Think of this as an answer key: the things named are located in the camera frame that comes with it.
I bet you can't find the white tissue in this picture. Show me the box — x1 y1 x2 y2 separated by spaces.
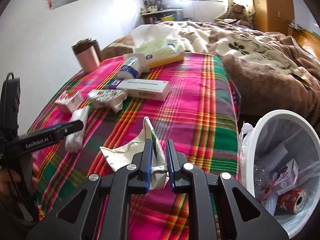
65 106 89 153

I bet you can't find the red white small box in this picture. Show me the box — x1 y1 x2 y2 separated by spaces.
54 90 84 113

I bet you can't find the cream paper bag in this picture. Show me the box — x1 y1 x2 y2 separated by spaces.
100 116 168 190

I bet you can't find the patterned paper cup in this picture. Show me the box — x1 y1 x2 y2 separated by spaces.
87 89 127 113

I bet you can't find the white purple long box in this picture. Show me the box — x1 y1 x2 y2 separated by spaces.
108 79 171 101

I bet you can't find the purple white carton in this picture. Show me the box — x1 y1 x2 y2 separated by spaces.
273 159 298 196

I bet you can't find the red cartoon snack can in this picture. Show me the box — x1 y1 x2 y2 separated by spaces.
278 188 309 214

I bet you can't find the white trash bin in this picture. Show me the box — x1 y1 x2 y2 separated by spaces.
239 109 319 239

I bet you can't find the person's left hand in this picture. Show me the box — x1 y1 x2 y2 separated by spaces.
0 154 39 196

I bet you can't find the pink plaid tablecloth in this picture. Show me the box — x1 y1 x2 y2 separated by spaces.
27 52 242 240

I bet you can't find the pink brown tumbler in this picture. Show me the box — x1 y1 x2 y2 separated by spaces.
72 38 103 74

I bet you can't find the blue white wipes roll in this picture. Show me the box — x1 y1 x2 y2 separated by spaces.
116 53 150 80

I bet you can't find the yellow tissue pack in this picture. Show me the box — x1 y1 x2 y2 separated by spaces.
129 24 185 69

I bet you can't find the brown paw print blanket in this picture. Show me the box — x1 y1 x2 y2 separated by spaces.
100 20 320 128

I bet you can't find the brown teddy bear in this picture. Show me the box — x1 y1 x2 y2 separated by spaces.
226 4 251 27

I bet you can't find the wooden wardrobe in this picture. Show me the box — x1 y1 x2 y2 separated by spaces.
253 0 319 58

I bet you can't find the grey wall shelf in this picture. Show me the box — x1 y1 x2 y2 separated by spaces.
140 0 183 24

